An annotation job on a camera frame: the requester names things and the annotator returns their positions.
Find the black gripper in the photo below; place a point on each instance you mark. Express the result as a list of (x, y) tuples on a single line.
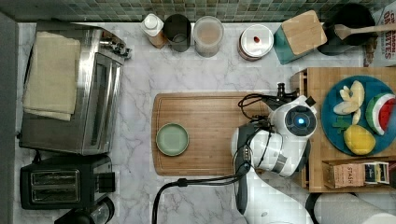
[(283, 98)]

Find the bamboo drawer cabinet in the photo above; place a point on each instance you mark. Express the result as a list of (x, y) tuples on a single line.
[(316, 82)]

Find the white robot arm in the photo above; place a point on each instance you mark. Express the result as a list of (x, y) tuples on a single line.
[(277, 143)]

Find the teal canister with bamboo lid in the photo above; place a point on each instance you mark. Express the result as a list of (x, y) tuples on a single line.
[(298, 36)]

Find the white lidded round jar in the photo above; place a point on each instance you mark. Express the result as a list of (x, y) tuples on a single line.
[(255, 42)]

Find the green plush leaf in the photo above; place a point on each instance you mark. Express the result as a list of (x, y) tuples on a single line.
[(342, 123)]

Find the plush peeled banana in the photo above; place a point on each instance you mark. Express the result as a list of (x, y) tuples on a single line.
[(352, 100)]

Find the yellow plush lemon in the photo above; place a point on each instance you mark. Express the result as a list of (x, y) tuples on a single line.
[(359, 140)]

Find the wooden spoon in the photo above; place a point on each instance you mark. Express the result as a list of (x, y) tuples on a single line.
[(343, 31)]

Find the blue round plate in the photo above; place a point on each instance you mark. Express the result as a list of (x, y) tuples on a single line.
[(373, 87)]

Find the plush watermelon slice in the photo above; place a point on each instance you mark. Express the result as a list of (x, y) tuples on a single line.
[(378, 112)]

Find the bamboo cutting board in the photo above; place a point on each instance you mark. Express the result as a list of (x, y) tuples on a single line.
[(210, 119)]

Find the glass cereal jar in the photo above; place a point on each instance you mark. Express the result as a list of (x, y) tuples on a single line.
[(207, 35)]

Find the wooden tea box holder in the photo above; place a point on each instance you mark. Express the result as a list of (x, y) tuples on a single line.
[(358, 173)]

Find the cereal box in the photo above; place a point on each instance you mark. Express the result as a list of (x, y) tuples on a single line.
[(380, 51)]

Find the green ceramic bowl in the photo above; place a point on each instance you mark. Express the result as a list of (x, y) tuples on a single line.
[(172, 139)]

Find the paper towel roll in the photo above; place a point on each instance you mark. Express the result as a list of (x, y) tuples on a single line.
[(345, 208)]

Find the dark empty glass jar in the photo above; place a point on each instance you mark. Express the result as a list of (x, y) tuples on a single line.
[(177, 30)]

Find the brown bottle with white cap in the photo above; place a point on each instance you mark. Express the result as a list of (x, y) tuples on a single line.
[(152, 26)]

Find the stainless toaster oven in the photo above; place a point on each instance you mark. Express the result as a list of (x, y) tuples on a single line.
[(91, 127)]

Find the black coffee grinder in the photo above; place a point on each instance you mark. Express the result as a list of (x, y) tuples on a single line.
[(101, 213)]

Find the beige folded cloth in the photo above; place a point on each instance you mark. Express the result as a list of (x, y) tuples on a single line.
[(51, 88)]

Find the black silver toaster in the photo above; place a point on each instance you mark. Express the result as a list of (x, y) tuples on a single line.
[(66, 182)]

